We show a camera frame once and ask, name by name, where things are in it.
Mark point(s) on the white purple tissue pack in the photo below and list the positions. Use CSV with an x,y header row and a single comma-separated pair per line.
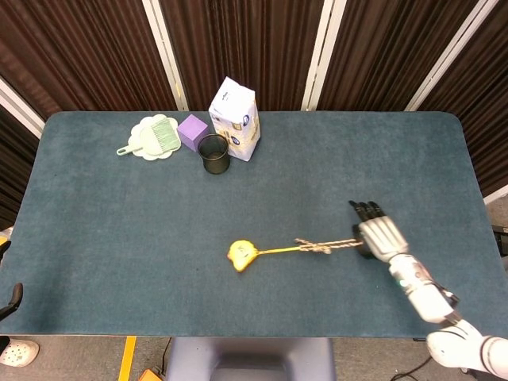
x,y
238,119

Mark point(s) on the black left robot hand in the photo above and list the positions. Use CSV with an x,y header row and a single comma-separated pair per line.
x,y
15,295

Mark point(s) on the black mesh pen cup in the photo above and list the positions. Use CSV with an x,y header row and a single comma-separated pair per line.
x,y
214,156

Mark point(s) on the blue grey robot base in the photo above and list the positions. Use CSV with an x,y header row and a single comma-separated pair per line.
x,y
250,357

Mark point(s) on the pale green mini brush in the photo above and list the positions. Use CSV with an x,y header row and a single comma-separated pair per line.
x,y
164,135

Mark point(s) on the purple foam cube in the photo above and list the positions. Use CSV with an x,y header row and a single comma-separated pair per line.
x,y
192,131

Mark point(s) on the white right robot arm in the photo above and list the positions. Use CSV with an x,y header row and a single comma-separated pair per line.
x,y
428,295

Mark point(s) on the brown pleated screen panel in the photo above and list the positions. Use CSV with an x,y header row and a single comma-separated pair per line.
x,y
389,47
476,99
246,39
12,166
79,47

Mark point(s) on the black equipment stand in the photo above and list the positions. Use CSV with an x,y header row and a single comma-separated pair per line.
x,y
501,240

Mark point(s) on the orange floor pedal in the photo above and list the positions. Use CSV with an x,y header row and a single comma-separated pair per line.
x,y
152,375

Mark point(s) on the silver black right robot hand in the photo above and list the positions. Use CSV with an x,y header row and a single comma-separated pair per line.
x,y
383,236

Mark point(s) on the white perforated clog shoe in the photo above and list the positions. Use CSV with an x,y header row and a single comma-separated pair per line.
x,y
18,353

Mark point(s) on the white screen frame post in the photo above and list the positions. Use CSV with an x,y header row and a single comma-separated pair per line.
x,y
166,51
450,55
322,51
497,194
20,113

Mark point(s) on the yellow floor tape strip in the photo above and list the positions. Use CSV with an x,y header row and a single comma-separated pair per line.
x,y
128,357

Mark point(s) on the white flower-shaped tray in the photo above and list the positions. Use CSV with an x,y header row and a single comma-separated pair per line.
x,y
158,155

